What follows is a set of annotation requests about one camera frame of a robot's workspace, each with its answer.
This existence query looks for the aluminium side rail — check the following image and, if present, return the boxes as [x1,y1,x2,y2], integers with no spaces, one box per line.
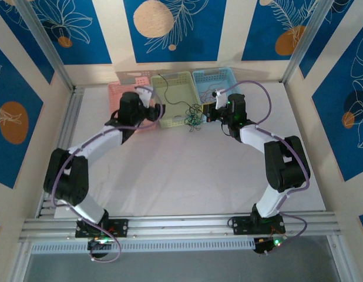
[36,86,86,219]

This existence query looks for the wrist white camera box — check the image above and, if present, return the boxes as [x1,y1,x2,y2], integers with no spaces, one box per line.
[135,86,156,109]
[212,89,228,110]

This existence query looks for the pink plastic basket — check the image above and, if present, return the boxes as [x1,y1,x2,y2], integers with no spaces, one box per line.
[107,76,159,133]

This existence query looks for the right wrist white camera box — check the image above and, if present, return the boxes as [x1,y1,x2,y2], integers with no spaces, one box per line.
[212,89,228,110]

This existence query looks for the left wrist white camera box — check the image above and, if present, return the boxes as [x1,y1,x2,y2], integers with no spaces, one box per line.
[135,86,156,109]

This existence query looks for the aluminium corner post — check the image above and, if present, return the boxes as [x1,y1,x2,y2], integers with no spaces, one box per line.
[280,0,338,85]
[14,0,76,91]

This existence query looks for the blue plastic basket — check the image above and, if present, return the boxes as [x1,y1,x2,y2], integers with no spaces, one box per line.
[192,66,240,108]

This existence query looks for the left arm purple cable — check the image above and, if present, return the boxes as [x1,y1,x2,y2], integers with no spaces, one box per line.
[51,85,167,263]

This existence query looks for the grey slotted cable duct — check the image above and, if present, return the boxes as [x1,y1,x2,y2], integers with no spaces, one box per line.
[30,237,256,255]

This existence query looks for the black wire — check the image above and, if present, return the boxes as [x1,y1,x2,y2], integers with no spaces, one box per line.
[186,104,204,132]
[157,73,200,114]

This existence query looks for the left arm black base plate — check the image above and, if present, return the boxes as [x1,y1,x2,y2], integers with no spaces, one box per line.
[75,218,129,239]

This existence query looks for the aluminium frame rail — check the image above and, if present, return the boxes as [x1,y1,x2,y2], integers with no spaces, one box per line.
[18,211,342,244]

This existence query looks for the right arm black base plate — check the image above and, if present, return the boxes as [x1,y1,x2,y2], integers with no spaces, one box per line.
[227,216,287,236]

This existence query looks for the aluminium frame leg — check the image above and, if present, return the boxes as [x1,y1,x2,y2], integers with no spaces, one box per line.
[9,241,34,282]
[327,234,351,282]

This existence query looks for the green plastic basket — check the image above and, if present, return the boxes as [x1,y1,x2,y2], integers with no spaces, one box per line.
[150,71,203,130]

